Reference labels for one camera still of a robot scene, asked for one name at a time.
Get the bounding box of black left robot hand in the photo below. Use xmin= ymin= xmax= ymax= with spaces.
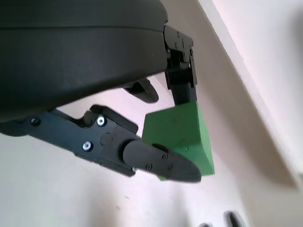
xmin=0 ymin=0 xmax=202 ymax=183

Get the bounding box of green wooden cube block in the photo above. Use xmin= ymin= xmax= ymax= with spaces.
xmin=142 ymin=100 xmax=216 ymax=183

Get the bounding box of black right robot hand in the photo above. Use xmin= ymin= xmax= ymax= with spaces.
xmin=198 ymin=210 xmax=248 ymax=227

